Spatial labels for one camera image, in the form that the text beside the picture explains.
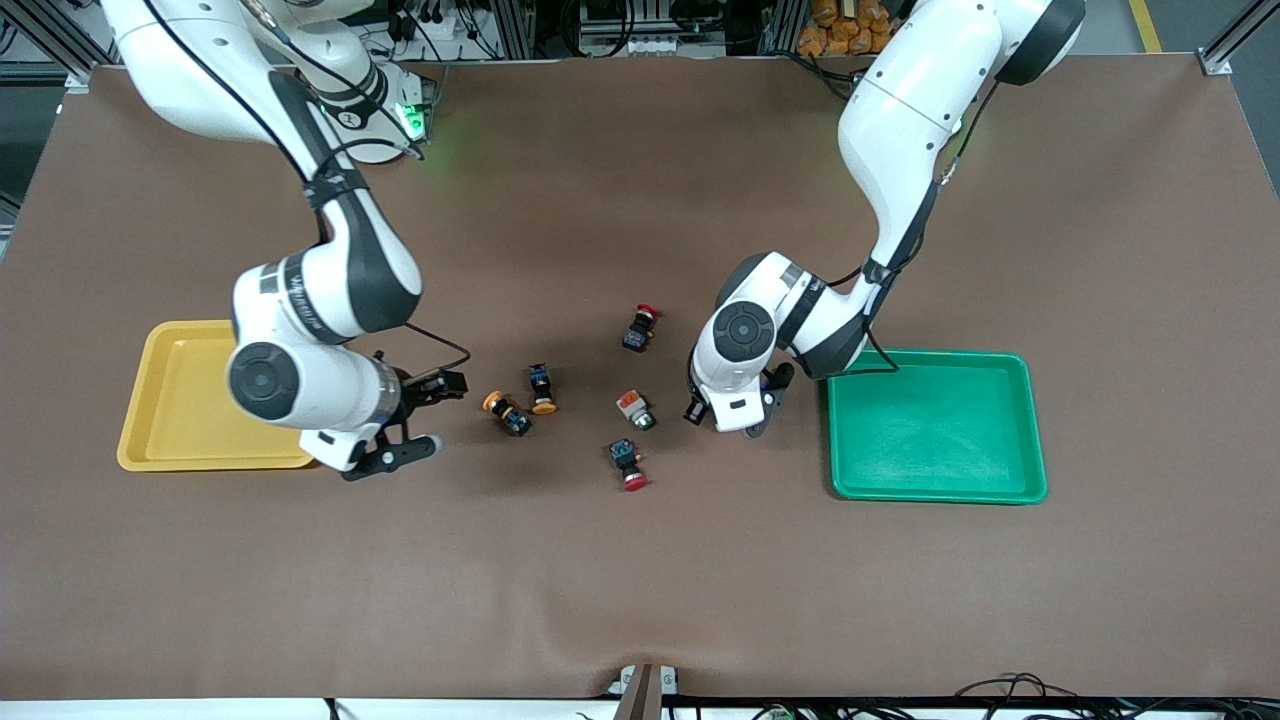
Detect red push button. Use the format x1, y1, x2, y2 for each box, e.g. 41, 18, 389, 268
608, 438, 649, 493
622, 303, 663, 353

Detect green plastic tray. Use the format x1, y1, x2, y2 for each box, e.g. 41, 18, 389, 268
825, 348, 1049, 505

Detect brown table mat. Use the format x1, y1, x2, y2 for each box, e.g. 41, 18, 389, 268
0, 55, 1280, 701

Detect yellow plastic tray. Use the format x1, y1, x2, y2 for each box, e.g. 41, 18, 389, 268
116, 320, 321, 472

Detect white power strip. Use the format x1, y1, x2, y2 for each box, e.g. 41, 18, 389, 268
585, 35, 701, 58

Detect bag of orange items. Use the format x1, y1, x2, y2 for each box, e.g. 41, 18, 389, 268
797, 0, 906, 58

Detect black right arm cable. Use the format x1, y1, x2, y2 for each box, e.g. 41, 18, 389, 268
140, 0, 473, 386

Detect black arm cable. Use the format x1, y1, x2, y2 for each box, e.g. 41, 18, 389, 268
140, 0, 473, 386
855, 80, 1001, 379

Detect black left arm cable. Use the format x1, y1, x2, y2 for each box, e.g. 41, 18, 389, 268
855, 80, 1001, 379

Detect metal mount bracket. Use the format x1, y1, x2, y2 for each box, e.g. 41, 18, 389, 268
610, 662, 681, 720

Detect black cable bundle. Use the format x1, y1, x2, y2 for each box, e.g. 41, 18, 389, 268
955, 672, 1280, 720

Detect aluminium frame profile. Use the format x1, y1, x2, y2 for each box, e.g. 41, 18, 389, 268
1195, 0, 1280, 76

